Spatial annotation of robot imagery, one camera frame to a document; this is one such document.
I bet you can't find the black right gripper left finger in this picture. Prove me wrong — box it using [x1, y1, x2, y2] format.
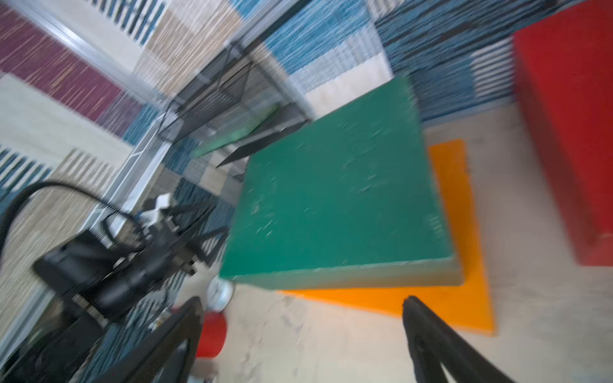
[97, 297, 204, 382]

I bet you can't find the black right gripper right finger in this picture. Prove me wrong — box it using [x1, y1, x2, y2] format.
[402, 296, 512, 382]

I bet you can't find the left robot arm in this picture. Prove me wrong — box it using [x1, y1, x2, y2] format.
[1, 202, 229, 382]

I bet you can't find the red pencil cup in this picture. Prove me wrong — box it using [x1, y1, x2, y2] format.
[196, 309, 228, 359]

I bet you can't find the white round device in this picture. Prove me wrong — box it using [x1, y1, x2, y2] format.
[207, 276, 235, 313]

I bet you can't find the black wire mesh shelf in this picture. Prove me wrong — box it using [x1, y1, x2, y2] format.
[156, 42, 311, 162]

